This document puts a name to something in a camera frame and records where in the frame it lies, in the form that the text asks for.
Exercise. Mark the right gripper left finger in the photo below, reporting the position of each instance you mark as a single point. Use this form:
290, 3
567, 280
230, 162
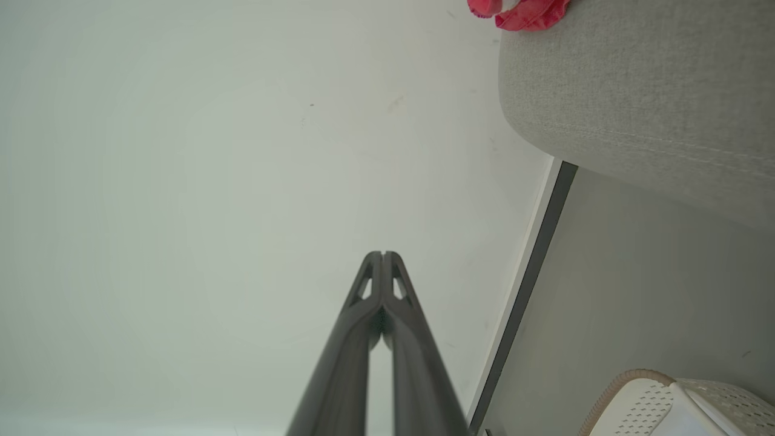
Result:
339, 375

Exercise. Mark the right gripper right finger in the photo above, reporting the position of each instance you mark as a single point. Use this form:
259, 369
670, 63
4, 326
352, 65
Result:
421, 381

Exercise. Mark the red basketball jersey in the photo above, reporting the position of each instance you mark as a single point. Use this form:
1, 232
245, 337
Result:
527, 13

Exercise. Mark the white perforated laundry basket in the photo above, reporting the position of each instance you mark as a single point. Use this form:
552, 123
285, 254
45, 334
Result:
642, 406

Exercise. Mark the white and black baseboard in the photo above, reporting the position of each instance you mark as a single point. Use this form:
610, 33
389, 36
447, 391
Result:
527, 284

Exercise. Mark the grey fabric sofa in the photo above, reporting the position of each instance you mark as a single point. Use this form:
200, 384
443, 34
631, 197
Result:
654, 91

